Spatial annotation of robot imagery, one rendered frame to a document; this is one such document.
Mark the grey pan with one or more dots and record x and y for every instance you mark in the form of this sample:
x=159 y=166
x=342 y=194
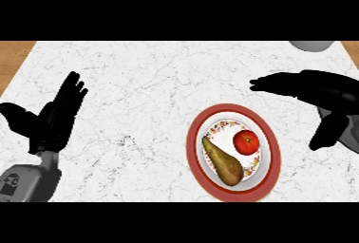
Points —
x=311 y=45

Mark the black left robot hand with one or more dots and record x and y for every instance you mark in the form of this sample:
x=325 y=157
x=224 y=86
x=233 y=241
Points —
x=53 y=120

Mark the brown-green pear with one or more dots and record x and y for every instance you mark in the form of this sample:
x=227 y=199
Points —
x=224 y=164

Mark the red-rimmed white plate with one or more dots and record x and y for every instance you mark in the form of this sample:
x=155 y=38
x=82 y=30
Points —
x=233 y=152

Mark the red tomato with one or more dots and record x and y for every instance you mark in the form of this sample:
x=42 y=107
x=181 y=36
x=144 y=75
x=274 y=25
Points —
x=245 y=142

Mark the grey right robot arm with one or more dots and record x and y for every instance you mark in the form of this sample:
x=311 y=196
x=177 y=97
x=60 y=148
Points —
x=350 y=129

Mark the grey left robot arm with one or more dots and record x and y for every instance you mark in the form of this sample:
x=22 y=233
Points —
x=28 y=182

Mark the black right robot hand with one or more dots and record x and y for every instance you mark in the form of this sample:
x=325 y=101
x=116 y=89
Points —
x=322 y=90

